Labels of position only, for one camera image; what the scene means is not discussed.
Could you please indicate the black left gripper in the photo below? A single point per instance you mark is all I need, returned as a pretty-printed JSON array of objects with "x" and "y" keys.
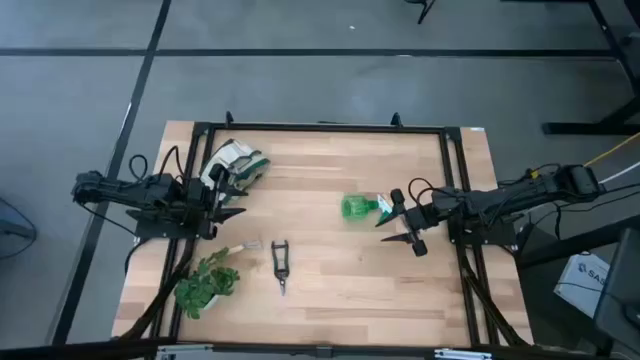
[{"x": 202, "y": 205}]

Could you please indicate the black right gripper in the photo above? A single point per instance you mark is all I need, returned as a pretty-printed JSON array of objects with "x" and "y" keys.
[{"x": 417, "y": 220}]

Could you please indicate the green plastic spray bottle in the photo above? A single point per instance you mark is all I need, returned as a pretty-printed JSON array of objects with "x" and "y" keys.
[{"x": 356, "y": 206}]

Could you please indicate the black pruning shears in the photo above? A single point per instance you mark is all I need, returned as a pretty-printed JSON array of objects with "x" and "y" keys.
[{"x": 281, "y": 272}]

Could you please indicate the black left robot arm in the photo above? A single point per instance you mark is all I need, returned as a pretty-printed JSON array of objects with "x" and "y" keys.
[{"x": 125, "y": 192}]

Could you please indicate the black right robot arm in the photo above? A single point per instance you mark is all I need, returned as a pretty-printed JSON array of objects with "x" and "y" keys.
[{"x": 500, "y": 197}]

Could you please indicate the green potted plant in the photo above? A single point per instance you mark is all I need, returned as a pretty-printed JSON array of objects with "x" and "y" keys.
[{"x": 205, "y": 285}]

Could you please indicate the black table beam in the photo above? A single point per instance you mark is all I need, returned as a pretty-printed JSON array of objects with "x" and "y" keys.
[{"x": 575, "y": 242}]

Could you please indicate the white cardboard box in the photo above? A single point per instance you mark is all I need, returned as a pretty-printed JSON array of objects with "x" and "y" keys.
[{"x": 580, "y": 285}]

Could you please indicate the black stand leg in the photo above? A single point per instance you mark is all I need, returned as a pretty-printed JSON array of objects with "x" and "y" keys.
[{"x": 425, "y": 10}]

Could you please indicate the dark monitor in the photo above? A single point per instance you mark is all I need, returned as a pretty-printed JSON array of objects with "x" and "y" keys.
[{"x": 620, "y": 285}]

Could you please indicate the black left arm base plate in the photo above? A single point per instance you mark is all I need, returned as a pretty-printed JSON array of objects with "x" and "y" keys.
[{"x": 170, "y": 230}]

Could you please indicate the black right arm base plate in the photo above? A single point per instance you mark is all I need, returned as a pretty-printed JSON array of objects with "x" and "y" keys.
[{"x": 482, "y": 234}]

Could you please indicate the black aluminium table frame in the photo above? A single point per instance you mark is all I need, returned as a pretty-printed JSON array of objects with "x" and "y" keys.
[{"x": 325, "y": 127}]

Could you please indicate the silver metal bracket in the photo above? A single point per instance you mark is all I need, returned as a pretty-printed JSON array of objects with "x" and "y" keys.
[
  {"x": 182, "y": 352},
  {"x": 462, "y": 354}
]

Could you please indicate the black desk leg frame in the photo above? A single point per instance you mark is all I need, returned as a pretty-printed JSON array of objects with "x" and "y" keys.
[{"x": 590, "y": 128}]

